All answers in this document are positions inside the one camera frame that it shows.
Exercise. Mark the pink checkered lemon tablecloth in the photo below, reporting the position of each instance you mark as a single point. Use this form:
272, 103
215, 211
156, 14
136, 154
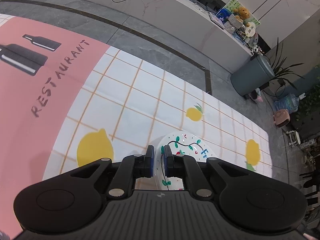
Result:
67, 100

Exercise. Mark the white fruity printed plate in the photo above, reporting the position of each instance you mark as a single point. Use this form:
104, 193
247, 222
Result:
180, 143

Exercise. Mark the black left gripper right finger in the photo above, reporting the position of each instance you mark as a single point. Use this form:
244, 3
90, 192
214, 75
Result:
186, 168

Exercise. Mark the teddy bear toy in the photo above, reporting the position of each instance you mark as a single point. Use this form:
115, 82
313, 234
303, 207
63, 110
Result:
241, 14

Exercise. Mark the green floor plant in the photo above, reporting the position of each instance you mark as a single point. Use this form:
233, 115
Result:
280, 70

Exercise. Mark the grey round trash bin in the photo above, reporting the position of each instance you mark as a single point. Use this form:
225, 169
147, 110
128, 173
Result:
252, 75

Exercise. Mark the blue water jug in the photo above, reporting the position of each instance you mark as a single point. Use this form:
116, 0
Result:
289, 102

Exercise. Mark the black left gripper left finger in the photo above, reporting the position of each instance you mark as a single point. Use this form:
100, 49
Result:
125, 173

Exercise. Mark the grey tv console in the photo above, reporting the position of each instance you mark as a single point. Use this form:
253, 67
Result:
190, 24

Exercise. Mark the pink plastic stool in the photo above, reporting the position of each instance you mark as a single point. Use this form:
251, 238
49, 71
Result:
281, 117

